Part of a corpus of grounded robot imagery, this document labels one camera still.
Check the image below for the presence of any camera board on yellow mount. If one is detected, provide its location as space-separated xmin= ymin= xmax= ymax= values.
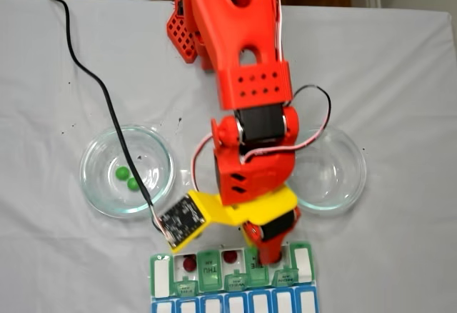
xmin=156 ymin=189 xmax=225 ymax=255

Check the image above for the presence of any weekly pill organizer box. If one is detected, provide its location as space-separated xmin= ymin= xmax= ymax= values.
xmin=148 ymin=240 xmax=321 ymax=313

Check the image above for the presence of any white tablecloth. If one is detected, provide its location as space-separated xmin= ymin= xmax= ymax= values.
xmin=0 ymin=0 xmax=457 ymax=313

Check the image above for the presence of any black camera cable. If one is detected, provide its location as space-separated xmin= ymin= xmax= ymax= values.
xmin=40 ymin=0 xmax=160 ymax=228

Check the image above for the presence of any clear glass bowl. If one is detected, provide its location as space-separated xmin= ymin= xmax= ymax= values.
xmin=291 ymin=126 xmax=368 ymax=216
xmin=79 ymin=124 xmax=176 ymax=220

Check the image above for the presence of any white red servo wire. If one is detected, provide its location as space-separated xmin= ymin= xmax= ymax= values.
xmin=242 ymin=84 xmax=332 ymax=164
xmin=191 ymin=134 xmax=216 ymax=195

